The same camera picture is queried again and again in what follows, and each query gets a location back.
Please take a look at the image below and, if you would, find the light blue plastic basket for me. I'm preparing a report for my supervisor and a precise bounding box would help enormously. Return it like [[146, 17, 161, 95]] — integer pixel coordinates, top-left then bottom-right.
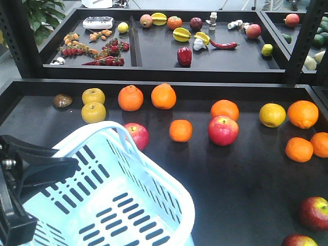
[[24, 121, 195, 245]]

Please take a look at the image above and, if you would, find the black wooden produce display table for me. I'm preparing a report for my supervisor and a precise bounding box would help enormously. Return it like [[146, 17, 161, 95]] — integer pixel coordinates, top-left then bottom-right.
[[1, 79, 327, 245]]

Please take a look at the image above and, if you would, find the orange behind centre apple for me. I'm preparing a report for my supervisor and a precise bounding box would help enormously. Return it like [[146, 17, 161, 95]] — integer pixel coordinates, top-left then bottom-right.
[[210, 99, 239, 121]]

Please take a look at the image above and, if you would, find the red apple front right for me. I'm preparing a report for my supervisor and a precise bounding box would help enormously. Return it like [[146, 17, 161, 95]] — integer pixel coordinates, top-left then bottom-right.
[[281, 234, 318, 246]]

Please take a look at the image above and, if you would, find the red apple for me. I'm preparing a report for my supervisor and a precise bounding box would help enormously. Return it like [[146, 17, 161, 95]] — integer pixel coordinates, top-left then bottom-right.
[[124, 122, 149, 151], [208, 115, 239, 147], [281, 234, 318, 246], [298, 197, 327, 231]]

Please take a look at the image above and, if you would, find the red apple front middle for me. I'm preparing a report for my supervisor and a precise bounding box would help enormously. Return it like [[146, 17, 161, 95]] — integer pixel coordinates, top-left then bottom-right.
[[298, 197, 327, 231]]

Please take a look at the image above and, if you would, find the orange lower right inner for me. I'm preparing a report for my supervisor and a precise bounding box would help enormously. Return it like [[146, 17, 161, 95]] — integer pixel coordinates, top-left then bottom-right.
[[285, 137, 314, 162]]

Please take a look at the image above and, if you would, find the yellow round pear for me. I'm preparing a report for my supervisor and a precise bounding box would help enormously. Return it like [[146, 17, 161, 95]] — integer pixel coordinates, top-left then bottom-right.
[[81, 102, 106, 124], [81, 88, 106, 105]]

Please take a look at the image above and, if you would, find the orange lower right outer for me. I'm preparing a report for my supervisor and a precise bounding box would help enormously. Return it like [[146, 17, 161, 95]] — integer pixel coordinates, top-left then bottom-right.
[[310, 132, 328, 158]]

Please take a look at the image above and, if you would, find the orange back left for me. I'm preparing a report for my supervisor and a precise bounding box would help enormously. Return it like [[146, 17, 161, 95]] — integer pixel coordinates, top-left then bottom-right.
[[118, 85, 144, 112]]

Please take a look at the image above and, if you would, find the yellow round pear front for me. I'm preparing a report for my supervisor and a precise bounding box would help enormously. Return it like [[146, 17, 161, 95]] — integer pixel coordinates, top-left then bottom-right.
[[81, 102, 106, 124]]

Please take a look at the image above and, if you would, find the yellow round pear rear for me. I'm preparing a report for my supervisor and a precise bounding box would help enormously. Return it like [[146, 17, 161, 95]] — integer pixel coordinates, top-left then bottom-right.
[[81, 88, 106, 105]]

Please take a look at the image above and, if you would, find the red chili pepper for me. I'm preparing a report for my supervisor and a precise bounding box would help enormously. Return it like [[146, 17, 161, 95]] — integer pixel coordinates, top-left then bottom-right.
[[209, 40, 239, 50]]

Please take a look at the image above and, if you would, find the red apple back left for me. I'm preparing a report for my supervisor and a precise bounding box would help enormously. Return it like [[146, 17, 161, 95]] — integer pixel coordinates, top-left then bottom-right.
[[124, 122, 149, 151]]

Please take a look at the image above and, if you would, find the small orange centre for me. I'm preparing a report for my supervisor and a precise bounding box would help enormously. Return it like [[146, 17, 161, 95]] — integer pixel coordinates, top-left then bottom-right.
[[169, 119, 193, 142]]

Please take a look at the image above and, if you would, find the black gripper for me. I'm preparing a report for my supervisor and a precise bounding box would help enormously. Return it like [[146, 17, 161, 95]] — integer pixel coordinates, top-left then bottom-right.
[[1, 135, 78, 245]]

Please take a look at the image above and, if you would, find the red bell pepper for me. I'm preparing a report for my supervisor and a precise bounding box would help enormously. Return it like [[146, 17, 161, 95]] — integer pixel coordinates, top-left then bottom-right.
[[177, 47, 192, 67]]

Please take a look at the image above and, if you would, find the green potted plant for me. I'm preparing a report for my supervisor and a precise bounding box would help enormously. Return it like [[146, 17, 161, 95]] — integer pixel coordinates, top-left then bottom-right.
[[22, 0, 66, 46]]

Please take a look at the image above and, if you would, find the black upper produce tray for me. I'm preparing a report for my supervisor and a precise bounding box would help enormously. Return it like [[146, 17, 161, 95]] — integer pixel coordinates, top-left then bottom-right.
[[40, 8, 315, 84]]

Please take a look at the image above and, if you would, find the large orange far right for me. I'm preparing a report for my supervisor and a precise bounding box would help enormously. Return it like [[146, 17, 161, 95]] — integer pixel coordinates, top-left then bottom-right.
[[288, 100, 319, 129]]

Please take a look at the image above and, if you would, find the red apple centre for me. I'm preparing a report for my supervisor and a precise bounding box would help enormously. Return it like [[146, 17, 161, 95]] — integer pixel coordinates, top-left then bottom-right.
[[208, 115, 239, 147]]

